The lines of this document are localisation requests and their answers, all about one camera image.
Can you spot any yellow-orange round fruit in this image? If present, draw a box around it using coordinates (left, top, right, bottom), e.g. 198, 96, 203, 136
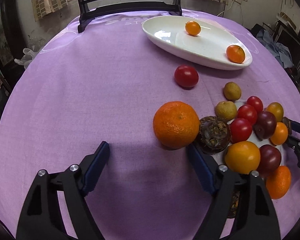
224, 141, 261, 174

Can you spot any small orange kumquat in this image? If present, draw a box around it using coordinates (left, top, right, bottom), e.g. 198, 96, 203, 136
185, 21, 201, 36

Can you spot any large mandarin orange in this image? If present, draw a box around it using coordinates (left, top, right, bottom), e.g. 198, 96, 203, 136
153, 101, 200, 149
266, 166, 292, 199

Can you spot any olive-orange tomato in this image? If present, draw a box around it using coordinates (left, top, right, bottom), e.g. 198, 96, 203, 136
266, 102, 284, 122

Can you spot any black framed painted screen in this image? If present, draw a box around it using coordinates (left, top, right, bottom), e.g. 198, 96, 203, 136
77, 0, 182, 33

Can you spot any small mandarin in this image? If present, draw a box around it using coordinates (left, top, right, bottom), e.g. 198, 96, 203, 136
226, 45, 245, 63

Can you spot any dark water chestnut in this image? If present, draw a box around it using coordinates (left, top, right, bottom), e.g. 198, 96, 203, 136
282, 116, 292, 135
197, 116, 231, 154
227, 191, 240, 219

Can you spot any white oval plate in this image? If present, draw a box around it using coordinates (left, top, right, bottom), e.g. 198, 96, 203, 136
142, 15, 253, 70

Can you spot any dark red plum front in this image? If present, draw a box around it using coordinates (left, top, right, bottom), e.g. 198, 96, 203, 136
257, 144, 281, 177

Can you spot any small orange fruit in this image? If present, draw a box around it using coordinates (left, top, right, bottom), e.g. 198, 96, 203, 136
270, 122, 288, 145

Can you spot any white plastic bag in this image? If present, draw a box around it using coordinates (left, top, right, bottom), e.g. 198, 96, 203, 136
14, 48, 39, 70

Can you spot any dark water chestnut front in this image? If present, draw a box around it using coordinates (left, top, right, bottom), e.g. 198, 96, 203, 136
227, 191, 240, 219

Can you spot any tan longan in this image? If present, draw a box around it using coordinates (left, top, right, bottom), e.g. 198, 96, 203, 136
223, 82, 242, 101
215, 101, 237, 122

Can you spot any red cherry tomato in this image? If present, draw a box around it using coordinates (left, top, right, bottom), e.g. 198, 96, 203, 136
237, 105, 257, 126
230, 118, 253, 144
247, 96, 264, 113

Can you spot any red cherry tomato isolated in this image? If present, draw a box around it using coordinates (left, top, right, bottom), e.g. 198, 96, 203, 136
174, 65, 199, 88

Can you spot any large mandarin orange front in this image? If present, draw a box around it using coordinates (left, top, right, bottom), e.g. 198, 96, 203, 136
266, 166, 292, 199

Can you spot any purple tablecloth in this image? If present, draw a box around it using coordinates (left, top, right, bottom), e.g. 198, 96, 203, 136
0, 10, 300, 239

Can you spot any dark red plum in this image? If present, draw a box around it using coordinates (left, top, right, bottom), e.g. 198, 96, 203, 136
257, 144, 281, 177
253, 111, 277, 140

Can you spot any tan longan front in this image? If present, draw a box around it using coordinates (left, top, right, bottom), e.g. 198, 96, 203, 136
215, 101, 237, 122

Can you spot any blue clothes pile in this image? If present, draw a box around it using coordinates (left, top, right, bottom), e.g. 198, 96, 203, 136
256, 29, 294, 69

